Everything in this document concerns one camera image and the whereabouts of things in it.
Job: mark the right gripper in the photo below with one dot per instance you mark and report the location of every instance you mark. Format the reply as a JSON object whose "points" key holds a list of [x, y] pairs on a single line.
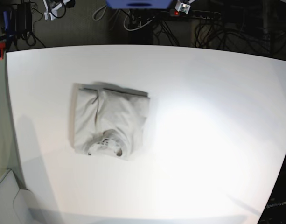
{"points": [[56, 9]]}

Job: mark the grey t-shirt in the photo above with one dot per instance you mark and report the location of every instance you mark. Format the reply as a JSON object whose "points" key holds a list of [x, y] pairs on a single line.
{"points": [[106, 119]]}

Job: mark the black power strip red light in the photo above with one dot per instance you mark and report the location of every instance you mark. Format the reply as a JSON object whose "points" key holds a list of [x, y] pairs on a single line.
{"points": [[195, 14]]}

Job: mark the blue handled tool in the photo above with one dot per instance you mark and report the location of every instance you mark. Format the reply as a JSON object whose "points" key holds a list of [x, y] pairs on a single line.
{"points": [[8, 24]]}

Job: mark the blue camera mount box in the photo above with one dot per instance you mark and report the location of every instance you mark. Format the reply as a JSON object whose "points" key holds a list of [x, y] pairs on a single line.
{"points": [[138, 4]]}

